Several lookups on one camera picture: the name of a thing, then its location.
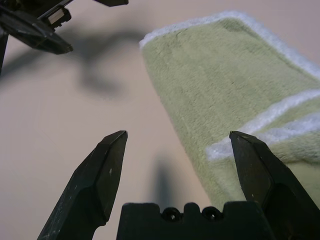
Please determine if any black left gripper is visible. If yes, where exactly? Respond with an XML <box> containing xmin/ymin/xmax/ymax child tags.
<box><xmin>0</xmin><ymin>0</ymin><xmax>75</xmax><ymax>55</ymax></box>

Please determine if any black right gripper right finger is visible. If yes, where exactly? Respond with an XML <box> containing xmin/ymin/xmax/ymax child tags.
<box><xmin>229</xmin><ymin>130</ymin><xmax>320</xmax><ymax>240</ymax></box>

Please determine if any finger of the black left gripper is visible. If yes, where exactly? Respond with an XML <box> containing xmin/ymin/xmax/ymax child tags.
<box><xmin>93</xmin><ymin>0</ymin><xmax>130</xmax><ymax>7</ymax></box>

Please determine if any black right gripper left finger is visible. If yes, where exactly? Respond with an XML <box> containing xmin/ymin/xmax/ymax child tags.
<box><xmin>37</xmin><ymin>130</ymin><xmax>129</xmax><ymax>240</ymax></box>

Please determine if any green towel with white trim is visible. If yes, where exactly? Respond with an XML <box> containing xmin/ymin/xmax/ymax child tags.
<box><xmin>138</xmin><ymin>9</ymin><xmax>320</xmax><ymax>208</ymax></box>

